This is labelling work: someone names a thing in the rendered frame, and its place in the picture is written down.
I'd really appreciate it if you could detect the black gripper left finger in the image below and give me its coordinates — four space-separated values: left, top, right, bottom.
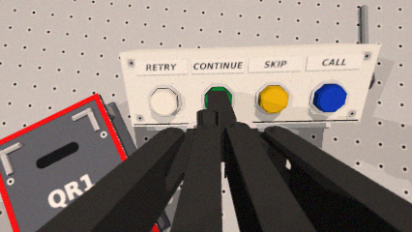
36 91 222 232

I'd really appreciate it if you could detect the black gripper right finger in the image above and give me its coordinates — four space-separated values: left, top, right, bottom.
217 91 412 232

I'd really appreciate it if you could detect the grey base plate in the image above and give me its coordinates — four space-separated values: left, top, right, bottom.
0 0 412 203

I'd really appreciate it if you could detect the white operator button panel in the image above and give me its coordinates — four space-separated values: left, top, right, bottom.
119 5 381 131

